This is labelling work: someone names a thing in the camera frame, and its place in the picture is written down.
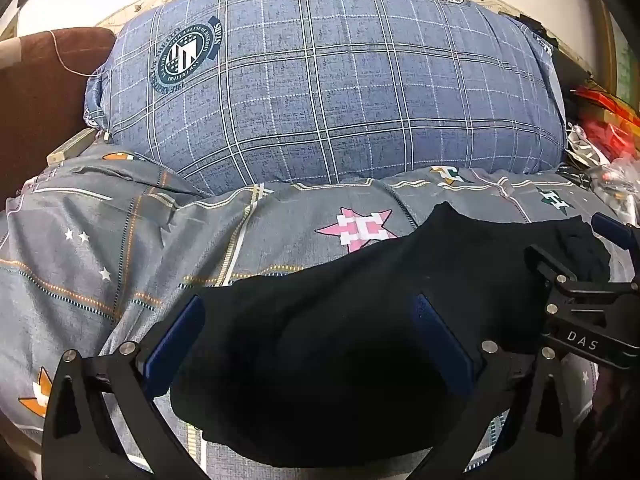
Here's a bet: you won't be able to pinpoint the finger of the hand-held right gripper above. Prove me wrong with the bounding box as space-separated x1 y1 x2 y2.
591 212 640 256
524 244 583 292

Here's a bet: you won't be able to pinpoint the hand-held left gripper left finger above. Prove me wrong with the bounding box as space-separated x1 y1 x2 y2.
41 294 211 480

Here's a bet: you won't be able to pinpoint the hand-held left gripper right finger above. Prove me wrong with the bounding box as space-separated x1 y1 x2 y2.
407 292 576 480

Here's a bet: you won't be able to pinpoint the black pants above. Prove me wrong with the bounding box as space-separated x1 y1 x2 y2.
170 202 613 468

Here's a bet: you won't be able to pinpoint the clear plastic bag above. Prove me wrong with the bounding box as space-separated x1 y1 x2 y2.
565 125 640 223

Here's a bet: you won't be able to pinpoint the grey printed bed sheet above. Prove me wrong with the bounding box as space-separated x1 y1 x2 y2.
0 152 640 480

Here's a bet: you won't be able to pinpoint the red packets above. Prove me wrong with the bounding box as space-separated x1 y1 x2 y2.
572 85 640 161

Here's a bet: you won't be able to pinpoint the wooden framed green board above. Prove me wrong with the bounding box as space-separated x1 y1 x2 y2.
600 0 640 106

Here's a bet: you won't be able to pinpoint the brown headboard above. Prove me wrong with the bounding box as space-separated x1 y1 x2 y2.
0 27 118 196

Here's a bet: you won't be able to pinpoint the blue plaid pillow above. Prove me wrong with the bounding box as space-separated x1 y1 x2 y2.
82 0 568 196

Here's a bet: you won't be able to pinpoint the wooden bed frame slat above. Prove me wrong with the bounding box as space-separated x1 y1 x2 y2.
46 129 98 165

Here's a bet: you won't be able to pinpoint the thin beige cord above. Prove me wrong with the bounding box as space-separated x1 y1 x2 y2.
47 30 108 80

